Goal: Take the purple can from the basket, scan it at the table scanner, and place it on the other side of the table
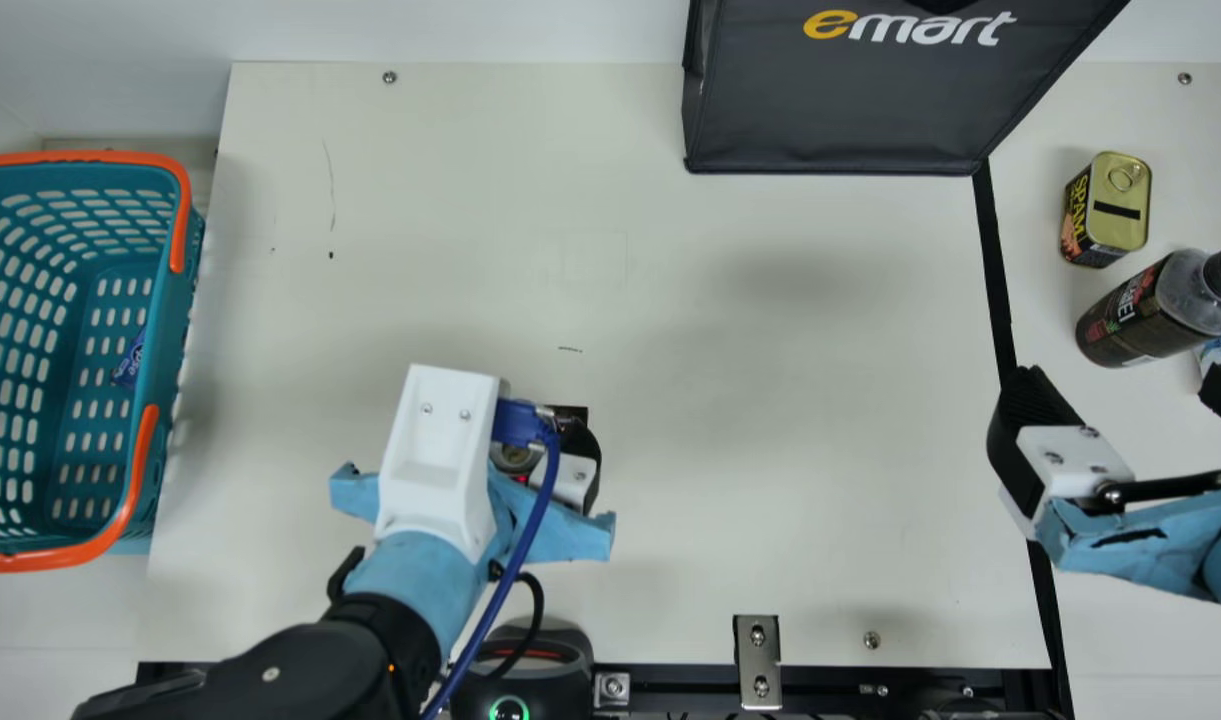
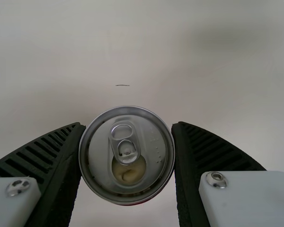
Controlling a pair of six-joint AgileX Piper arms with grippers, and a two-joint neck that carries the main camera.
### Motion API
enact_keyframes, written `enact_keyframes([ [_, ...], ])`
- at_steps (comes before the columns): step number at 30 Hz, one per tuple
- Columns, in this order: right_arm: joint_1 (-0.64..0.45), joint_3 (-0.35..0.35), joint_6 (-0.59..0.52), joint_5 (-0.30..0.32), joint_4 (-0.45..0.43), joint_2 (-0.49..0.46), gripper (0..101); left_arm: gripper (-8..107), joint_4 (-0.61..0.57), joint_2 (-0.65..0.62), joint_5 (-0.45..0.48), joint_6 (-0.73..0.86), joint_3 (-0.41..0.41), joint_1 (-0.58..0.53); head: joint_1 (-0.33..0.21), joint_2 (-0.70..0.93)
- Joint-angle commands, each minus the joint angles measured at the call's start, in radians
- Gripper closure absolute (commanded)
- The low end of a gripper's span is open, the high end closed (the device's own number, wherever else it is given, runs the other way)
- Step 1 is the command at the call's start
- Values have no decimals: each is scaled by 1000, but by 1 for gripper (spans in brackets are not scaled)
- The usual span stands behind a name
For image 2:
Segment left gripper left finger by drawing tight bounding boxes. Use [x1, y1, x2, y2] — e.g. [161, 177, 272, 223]
[0, 122, 87, 227]

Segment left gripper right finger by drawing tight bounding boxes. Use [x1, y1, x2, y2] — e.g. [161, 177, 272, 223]
[171, 121, 284, 227]

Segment purple can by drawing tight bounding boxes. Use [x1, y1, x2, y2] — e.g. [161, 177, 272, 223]
[78, 105, 175, 206]

